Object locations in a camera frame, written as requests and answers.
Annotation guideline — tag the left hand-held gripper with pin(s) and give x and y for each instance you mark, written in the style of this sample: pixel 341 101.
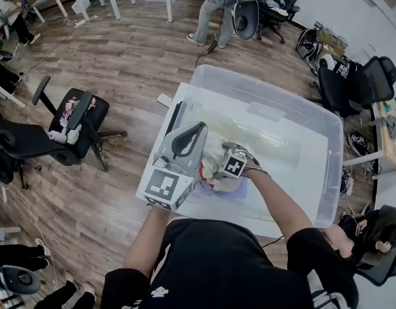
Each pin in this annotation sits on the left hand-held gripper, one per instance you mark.
pixel 160 187

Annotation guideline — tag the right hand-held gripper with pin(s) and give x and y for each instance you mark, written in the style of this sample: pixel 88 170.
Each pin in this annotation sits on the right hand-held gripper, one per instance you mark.
pixel 231 166

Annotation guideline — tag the lavender clothes garment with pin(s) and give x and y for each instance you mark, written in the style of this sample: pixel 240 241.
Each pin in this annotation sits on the lavender clothes garment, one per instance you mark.
pixel 236 192

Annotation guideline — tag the clear plastic storage bin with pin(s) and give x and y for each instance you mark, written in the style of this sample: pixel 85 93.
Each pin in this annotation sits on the clear plastic storage bin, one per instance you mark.
pixel 281 114

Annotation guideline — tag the person's left forearm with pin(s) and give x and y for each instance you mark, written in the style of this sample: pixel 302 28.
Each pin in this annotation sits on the person's left forearm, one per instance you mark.
pixel 146 237

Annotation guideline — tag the person's right forearm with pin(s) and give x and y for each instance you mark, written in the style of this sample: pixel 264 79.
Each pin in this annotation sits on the person's right forearm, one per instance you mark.
pixel 275 201

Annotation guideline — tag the person's black t-shirt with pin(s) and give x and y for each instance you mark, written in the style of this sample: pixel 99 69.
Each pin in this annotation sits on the person's black t-shirt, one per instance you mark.
pixel 217 262

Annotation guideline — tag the white pink fabric heap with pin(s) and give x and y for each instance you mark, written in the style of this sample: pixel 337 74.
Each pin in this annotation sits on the white pink fabric heap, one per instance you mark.
pixel 67 121

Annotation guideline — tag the white round headset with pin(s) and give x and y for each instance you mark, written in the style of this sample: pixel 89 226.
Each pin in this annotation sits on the white round headset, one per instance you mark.
pixel 327 60

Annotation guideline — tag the black white-trimmed backpack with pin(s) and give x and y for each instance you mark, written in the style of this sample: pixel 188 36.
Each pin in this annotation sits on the black white-trimmed backpack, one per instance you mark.
pixel 246 21
pixel 310 47

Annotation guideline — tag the wooden desk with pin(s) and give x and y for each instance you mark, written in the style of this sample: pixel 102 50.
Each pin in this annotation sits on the wooden desk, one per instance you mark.
pixel 391 153

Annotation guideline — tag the white power strip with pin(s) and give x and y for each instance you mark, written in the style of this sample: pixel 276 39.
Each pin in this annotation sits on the white power strip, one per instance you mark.
pixel 79 23

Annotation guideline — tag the gray crumpled cloth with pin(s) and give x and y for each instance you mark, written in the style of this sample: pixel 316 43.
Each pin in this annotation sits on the gray crumpled cloth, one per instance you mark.
pixel 391 124

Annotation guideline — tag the gray yellow fabric heap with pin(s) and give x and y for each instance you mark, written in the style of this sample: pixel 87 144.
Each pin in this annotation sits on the gray yellow fabric heap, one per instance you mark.
pixel 273 3

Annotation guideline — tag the gray black office chair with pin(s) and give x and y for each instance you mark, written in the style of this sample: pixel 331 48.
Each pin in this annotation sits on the gray black office chair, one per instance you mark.
pixel 17 278

